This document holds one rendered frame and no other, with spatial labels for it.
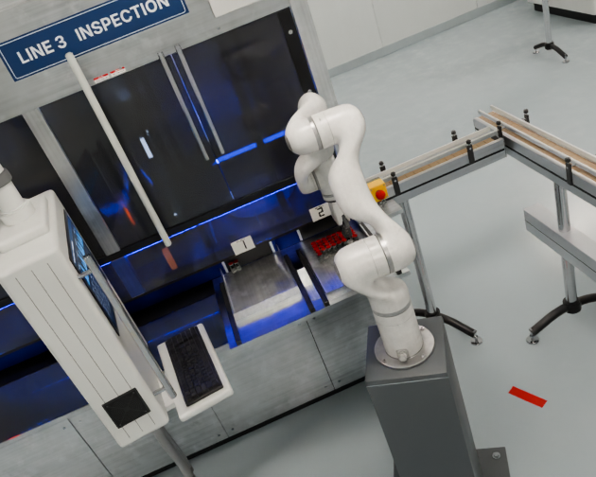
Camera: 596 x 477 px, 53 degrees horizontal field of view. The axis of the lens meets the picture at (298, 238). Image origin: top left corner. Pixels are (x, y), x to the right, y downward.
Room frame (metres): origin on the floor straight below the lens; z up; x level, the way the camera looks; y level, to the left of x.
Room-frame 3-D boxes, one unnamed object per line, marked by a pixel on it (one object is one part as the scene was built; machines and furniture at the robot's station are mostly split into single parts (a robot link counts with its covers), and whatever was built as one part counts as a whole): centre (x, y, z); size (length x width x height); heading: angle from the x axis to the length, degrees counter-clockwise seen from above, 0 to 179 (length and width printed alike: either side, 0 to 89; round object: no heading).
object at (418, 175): (2.33, -0.65, 0.92); 0.69 x 0.15 x 0.16; 94
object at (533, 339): (2.04, -1.09, 0.07); 0.50 x 0.08 x 0.14; 94
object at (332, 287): (1.92, -0.14, 0.90); 0.34 x 0.26 x 0.04; 4
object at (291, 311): (1.95, 0.03, 0.87); 0.70 x 0.48 x 0.02; 94
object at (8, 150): (2.05, 0.95, 1.51); 0.49 x 0.01 x 0.59; 94
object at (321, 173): (1.94, -0.18, 1.26); 0.09 x 0.08 x 0.13; 91
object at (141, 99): (2.09, 0.41, 1.51); 0.47 x 0.01 x 0.59; 94
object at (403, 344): (1.40, -0.19, 0.95); 0.19 x 0.19 x 0.18
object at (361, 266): (1.40, -0.16, 1.16); 0.19 x 0.12 x 0.24; 91
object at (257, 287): (2.00, 0.21, 0.90); 0.34 x 0.26 x 0.04; 4
